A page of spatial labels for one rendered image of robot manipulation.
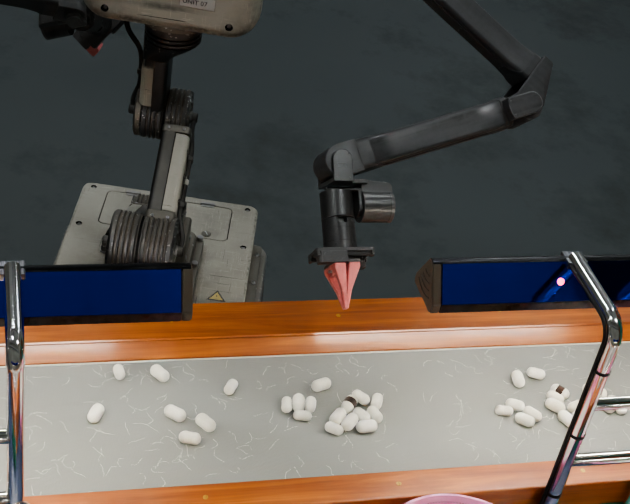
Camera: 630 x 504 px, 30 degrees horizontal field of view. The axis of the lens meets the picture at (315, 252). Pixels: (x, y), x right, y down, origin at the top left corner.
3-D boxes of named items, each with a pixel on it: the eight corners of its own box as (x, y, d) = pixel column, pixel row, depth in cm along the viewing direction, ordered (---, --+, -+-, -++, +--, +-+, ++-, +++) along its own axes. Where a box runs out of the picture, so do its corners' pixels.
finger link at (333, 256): (364, 304, 198) (360, 249, 201) (323, 306, 197) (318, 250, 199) (353, 312, 205) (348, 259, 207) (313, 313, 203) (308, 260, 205)
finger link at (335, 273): (378, 304, 199) (373, 249, 201) (337, 305, 197) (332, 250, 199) (366, 312, 205) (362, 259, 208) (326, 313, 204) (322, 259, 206)
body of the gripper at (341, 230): (375, 257, 201) (372, 214, 203) (317, 258, 198) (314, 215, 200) (364, 265, 207) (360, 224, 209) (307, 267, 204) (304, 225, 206)
